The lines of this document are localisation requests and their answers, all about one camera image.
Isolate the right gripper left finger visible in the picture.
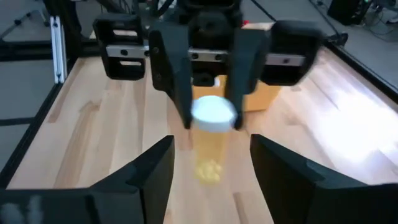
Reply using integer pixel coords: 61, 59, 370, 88
0, 135, 176, 224

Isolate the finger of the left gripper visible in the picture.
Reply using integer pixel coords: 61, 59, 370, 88
148, 26, 194, 130
224, 30, 270, 131

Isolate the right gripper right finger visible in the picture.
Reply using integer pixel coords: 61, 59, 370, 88
250, 133, 398, 224

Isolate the yellow bottle with yellow pills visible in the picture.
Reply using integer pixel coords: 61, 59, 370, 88
190, 95, 239, 187

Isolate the black equipment box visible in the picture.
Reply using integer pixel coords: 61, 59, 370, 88
326, 0, 373, 26

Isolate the aluminium frame post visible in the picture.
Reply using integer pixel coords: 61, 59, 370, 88
49, 15, 68, 84

